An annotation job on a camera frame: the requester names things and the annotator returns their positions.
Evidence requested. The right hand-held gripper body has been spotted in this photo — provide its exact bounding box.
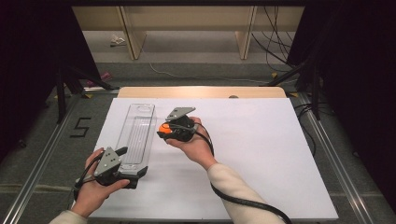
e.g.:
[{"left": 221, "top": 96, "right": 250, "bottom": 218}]
[{"left": 157, "top": 106, "right": 198, "bottom": 143}]

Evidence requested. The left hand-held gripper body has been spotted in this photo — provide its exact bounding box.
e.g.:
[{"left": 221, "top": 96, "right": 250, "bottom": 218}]
[{"left": 92, "top": 147, "right": 139, "bottom": 190}]

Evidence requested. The clear plastic tray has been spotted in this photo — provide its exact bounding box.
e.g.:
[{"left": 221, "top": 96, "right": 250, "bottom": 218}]
[{"left": 114, "top": 103, "right": 157, "bottom": 175}]

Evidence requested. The person's right hand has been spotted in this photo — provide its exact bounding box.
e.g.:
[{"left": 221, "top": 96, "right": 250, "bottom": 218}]
[{"left": 165, "top": 116, "right": 219, "bottom": 171}]

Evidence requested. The person's left hand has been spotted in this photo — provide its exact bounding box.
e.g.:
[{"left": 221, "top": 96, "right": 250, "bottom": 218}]
[{"left": 70, "top": 147, "right": 131, "bottom": 218}]

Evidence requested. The wooden table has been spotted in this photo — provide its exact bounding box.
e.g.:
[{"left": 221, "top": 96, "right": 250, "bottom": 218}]
[{"left": 117, "top": 86, "right": 288, "bottom": 100}]

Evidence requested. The white table sheet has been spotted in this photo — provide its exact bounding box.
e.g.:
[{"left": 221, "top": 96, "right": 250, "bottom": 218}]
[{"left": 88, "top": 97, "right": 340, "bottom": 222}]

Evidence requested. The pink object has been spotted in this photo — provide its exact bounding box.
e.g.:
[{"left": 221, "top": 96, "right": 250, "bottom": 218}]
[{"left": 86, "top": 71, "right": 113, "bottom": 89}]

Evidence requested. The black metal stand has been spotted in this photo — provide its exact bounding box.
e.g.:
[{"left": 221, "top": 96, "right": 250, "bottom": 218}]
[
  {"left": 55, "top": 64, "right": 121, "bottom": 124},
  {"left": 263, "top": 58, "right": 322, "bottom": 121}
]

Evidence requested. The crumpled white paper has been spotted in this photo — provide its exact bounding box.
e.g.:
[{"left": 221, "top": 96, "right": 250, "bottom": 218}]
[{"left": 108, "top": 34, "right": 127, "bottom": 48}]

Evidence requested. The beige wooden bench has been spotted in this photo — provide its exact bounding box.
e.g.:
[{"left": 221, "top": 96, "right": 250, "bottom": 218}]
[{"left": 72, "top": 5, "right": 306, "bottom": 61}]

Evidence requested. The black curtain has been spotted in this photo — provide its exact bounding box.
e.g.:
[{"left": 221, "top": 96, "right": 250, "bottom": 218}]
[
  {"left": 286, "top": 0, "right": 396, "bottom": 214},
  {"left": 0, "top": 0, "right": 101, "bottom": 162}
]

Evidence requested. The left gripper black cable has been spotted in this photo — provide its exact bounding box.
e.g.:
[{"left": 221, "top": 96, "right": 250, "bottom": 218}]
[{"left": 73, "top": 152, "right": 105, "bottom": 201}]

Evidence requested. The aluminium floor rail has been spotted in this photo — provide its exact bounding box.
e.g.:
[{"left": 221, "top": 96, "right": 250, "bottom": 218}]
[
  {"left": 296, "top": 91, "right": 376, "bottom": 224},
  {"left": 0, "top": 91, "right": 82, "bottom": 224}
]

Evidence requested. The bundle of black floor cables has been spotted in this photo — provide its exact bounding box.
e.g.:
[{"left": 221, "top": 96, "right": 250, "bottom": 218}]
[{"left": 250, "top": 5, "right": 297, "bottom": 68}]

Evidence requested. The thin black floor cable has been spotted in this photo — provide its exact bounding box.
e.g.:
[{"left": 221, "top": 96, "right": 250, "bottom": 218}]
[{"left": 292, "top": 102, "right": 318, "bottom": 159}]

